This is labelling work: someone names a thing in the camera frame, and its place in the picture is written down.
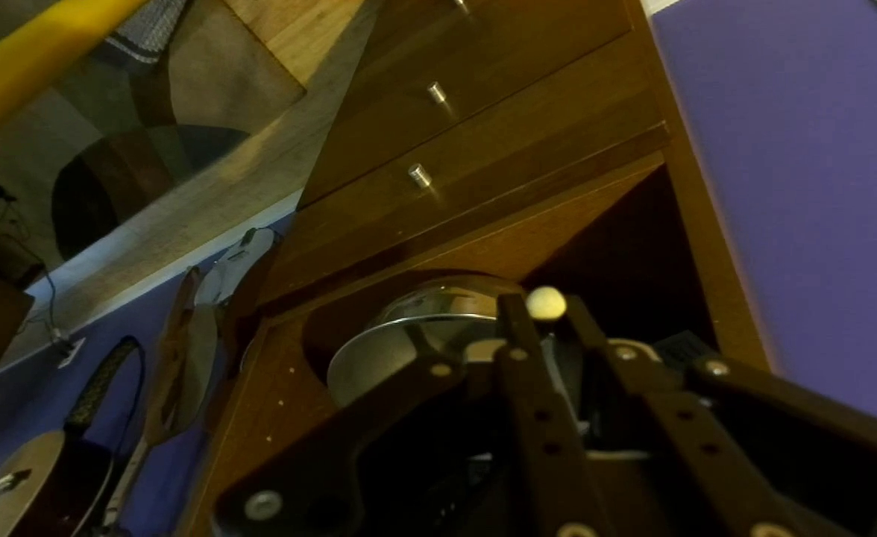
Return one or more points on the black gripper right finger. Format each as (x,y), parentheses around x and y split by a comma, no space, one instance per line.
(686,437)

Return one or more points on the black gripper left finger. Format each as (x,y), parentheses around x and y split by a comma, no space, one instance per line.
(548,466)

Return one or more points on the silver metal bowl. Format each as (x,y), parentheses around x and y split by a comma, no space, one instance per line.
(398,344)

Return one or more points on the silver drawer knob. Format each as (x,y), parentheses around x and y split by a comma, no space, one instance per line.
(437,92)
(421,176)

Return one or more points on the brown wooden cabinet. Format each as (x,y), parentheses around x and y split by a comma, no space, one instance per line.
(518,149)

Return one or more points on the patterned area rug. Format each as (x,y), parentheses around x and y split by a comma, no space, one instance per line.
(160,128)

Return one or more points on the yellow pole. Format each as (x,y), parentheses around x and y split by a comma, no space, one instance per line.
(32,59)

